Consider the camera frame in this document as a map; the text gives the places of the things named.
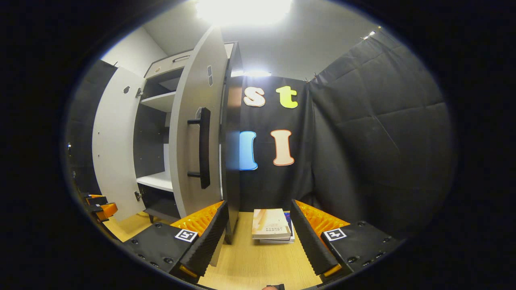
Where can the tan book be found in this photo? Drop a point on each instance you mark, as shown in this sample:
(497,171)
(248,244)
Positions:
(270,223)

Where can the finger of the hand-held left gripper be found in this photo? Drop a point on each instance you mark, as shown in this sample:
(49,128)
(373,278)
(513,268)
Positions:
(108,211)
(96,200)

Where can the grey cabinet drawer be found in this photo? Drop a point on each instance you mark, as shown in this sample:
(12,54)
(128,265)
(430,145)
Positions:
(161,68)

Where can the white book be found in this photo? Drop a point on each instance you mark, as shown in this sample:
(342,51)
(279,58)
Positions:
(282,241)

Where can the blue book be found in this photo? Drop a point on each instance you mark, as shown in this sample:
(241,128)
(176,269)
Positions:
(289,223)

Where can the black backdrop cloth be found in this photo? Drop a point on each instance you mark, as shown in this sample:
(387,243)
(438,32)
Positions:
(383,141)

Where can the large ceiling light panel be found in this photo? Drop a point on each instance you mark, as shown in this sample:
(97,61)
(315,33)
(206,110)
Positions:
(244,10)

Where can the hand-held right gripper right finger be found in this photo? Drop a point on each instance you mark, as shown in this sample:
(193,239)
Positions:
(308,237)

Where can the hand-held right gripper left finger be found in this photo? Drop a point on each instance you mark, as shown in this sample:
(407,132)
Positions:
(209,237)

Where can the small ceiling light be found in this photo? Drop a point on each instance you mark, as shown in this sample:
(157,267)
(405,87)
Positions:
(252,74)
(369,35)

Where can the grey cabinet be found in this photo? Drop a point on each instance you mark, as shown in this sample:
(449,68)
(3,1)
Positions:
(231,141)

